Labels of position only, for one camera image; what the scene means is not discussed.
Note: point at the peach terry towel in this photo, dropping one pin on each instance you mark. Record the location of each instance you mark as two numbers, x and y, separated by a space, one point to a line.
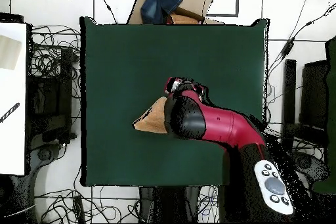
155 121

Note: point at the black power strip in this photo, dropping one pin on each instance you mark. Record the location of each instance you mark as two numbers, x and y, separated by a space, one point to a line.
79 208

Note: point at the black striped tool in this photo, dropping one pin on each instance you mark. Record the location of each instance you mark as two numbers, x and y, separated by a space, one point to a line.
10 111

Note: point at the white table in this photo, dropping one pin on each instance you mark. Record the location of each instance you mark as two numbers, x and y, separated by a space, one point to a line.
13 142

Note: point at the black panel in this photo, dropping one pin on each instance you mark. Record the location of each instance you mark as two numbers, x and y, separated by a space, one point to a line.
313 95

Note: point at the black upright post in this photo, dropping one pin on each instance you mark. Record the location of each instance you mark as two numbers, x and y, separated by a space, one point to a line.
288 90

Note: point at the dark green table cloth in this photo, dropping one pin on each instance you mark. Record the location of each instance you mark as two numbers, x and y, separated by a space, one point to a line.
118 63

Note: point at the blue jeans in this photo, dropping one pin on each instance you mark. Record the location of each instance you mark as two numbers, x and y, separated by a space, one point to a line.
157 3

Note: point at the office chair base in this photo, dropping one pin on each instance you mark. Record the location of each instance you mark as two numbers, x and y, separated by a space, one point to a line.
44 154
312 166

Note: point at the beige block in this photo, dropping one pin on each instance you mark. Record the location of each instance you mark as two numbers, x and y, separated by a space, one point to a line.
9 53

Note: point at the orange cloth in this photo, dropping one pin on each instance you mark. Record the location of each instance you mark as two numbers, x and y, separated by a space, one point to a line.
183 20

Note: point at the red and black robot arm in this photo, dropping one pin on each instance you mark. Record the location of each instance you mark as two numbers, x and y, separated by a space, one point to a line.
223 126

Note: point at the black equipment stand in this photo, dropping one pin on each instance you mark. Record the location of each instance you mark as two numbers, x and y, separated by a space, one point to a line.
65 63

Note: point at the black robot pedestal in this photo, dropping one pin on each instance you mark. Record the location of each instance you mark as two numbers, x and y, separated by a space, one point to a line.
170 205

